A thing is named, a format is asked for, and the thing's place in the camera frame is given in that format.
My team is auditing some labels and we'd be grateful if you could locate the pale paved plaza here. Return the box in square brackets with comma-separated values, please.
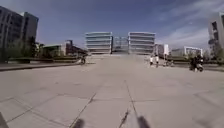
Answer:
[0, 53, 224, 128]

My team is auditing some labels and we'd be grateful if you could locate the person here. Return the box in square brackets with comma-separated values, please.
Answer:
[155, 55, 160, 69]
[79, 54, 87, 66]
[162, 57, 176, 68]
[149, 55, 154, 67]

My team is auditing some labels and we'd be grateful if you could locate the wide glass-fronted building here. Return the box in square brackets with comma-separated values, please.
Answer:
[84, 31, 157, 55]

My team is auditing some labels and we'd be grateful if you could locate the low dark building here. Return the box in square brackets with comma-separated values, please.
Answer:
[39, 39, 88, 58]

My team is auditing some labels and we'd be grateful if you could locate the robot's own part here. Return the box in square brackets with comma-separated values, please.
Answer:
[136, 115, 152, 128]
[72, 118, 86, 128]

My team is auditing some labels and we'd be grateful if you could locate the white low building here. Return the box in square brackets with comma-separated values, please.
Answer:
[154, 43, 204, 58]

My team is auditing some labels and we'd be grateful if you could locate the group of people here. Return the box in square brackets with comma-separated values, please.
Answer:
[188, 54, 205, 73]

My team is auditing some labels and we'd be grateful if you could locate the row of trees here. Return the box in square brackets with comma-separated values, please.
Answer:
[203, 43, 224, 65]
[0, 36, 40, 63]

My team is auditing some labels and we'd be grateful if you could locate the grey multi-storey building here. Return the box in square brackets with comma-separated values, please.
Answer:
[0, 5, 40, 60]

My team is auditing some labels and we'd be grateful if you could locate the pale multi-storey building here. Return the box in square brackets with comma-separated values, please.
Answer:
[208, 12, 224, 61]

